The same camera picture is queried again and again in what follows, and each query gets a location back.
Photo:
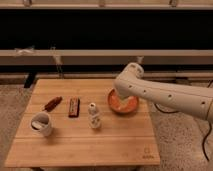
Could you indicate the small white bottle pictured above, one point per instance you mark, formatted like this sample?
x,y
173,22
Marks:
x,y
94,116

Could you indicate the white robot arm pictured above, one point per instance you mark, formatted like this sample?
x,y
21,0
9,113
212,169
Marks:
x,y
192,100

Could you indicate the orange bowl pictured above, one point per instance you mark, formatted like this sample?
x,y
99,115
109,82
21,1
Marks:
x,y
122,106

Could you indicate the brown chocolate bar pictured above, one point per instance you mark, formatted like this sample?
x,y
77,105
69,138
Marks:
x,y
74,107

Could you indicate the wooden table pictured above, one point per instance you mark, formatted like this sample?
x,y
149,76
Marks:
x,y
120,140

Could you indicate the red-brown sausage stick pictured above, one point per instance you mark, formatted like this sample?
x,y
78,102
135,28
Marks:
x,y
52,104

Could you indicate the white mug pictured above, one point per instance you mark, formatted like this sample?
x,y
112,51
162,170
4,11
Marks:
x,y
42,124

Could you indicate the grey metal shelf rail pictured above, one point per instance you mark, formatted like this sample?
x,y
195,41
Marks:
x,y
104,57

